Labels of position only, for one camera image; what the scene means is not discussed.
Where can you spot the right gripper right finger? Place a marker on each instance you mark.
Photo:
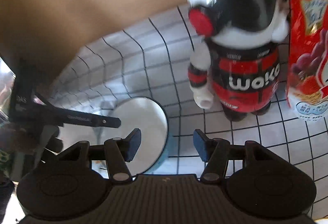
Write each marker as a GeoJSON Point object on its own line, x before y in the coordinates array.
{"type": "Point", "coordinates": [215, 152]}

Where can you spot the blue ceramic bowl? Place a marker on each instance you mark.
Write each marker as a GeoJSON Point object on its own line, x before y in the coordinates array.
{"type": "Point", "coordinates": [147, 115]}

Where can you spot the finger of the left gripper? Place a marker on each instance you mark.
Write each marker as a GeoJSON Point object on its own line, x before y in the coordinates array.
{"type": "Point", "coordinates": [59, 116]}

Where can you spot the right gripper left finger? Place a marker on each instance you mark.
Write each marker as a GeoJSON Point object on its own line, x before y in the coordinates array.
{"type": "Point", "coordinates": [118, 152]}

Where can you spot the red white robot figurine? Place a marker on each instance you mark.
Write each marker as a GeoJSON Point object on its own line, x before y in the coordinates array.
{"type": "Point", "coordinates": [237, 61]}

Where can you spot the white checkered tablecloth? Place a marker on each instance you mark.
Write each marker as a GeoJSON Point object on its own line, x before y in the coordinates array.
{"type": "Point", "coordinates": [150, 59]}

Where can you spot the red cereal bag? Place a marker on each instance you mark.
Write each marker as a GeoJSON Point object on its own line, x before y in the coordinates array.
{"type": "Point", "coordinates": [306, 88]}

